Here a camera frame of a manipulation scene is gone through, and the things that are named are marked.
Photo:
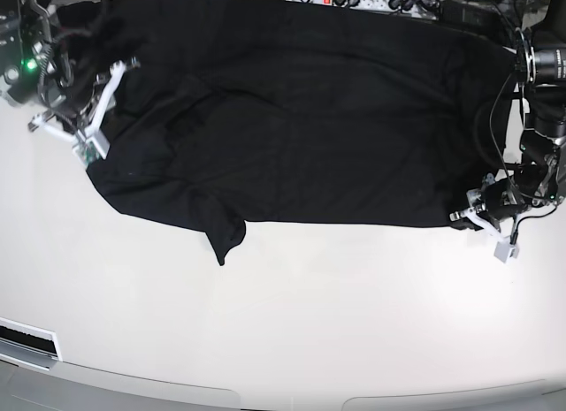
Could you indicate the black t-shirt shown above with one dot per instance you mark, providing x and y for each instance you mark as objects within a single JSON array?
[{"x": 265, "y": 111}]

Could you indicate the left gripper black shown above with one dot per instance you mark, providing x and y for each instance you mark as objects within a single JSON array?
[{"x": 496, "y": 201}]

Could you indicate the white power strip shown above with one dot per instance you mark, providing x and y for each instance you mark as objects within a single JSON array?
[{"x": 376, "y": 6}]

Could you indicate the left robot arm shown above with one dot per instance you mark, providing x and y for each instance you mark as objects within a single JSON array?
[{"x": 539, "y": 179}]

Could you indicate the white slotted box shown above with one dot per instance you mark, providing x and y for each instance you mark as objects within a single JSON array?
[{"x": 28, "y": 345}]

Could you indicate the black power supply box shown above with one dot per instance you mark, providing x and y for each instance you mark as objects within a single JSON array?
[{"x": 463, "y": 15}]

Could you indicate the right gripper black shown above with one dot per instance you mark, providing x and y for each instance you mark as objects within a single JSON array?
[{"x": 73, "y": 102}]

